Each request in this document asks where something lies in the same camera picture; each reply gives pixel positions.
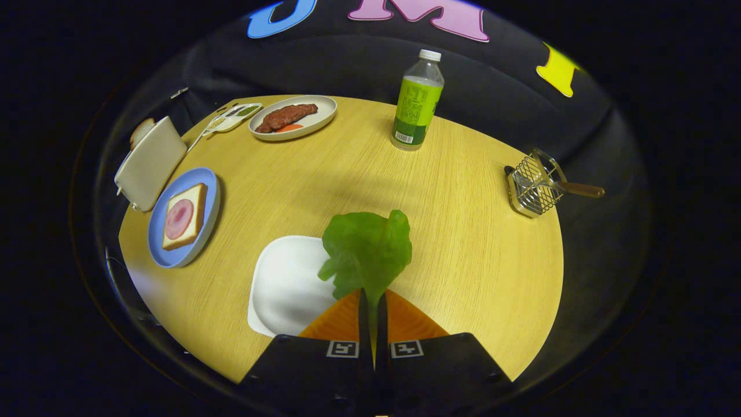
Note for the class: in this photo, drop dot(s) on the bread slice with ham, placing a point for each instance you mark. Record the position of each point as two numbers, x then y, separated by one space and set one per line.
198 197

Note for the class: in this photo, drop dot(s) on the white divided bean dish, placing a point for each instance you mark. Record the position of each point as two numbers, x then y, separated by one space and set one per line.
230 124

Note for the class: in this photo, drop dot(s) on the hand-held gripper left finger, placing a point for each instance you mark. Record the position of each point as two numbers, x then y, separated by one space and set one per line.
363 324

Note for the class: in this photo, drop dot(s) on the toasted bread slice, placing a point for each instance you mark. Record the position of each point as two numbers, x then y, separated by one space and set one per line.
140 130

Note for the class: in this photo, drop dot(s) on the orange tomato slice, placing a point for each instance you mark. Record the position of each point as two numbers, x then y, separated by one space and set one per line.
288 128

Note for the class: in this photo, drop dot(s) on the beige round plate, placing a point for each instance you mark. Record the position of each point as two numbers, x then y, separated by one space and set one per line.
319 113

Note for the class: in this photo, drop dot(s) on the pile of green beans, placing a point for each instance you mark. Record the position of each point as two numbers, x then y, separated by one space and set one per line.
248 110

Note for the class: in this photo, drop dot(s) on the brown cooked meat piece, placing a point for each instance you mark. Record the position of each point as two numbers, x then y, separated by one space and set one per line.
263 127
292 114

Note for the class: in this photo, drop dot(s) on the black backdrop cloth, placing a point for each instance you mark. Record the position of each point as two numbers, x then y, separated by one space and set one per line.
347 63

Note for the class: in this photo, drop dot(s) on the pile of brown beans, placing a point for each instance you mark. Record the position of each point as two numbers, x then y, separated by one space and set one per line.
233 110

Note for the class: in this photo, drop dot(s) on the white square plate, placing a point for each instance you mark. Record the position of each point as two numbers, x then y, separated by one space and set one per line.
283 284

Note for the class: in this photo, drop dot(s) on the blue round plate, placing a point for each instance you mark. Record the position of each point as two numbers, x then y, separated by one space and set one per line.
173 256

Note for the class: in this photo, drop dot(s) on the green lettuce leaf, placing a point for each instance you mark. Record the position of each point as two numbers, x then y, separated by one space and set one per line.
365 249

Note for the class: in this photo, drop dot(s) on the pile of yellow beans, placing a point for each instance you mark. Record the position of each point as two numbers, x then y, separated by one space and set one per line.
215 123

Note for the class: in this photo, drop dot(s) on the green label plastic bottle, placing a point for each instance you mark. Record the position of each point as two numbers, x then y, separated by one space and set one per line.
417 104

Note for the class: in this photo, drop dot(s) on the white toaster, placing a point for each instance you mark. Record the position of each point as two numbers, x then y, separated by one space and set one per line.
150 162

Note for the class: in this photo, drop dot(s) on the silver clip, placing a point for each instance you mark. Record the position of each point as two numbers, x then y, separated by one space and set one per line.
179 92

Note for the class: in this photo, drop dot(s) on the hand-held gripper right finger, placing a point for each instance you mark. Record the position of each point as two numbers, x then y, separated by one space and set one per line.
382 336

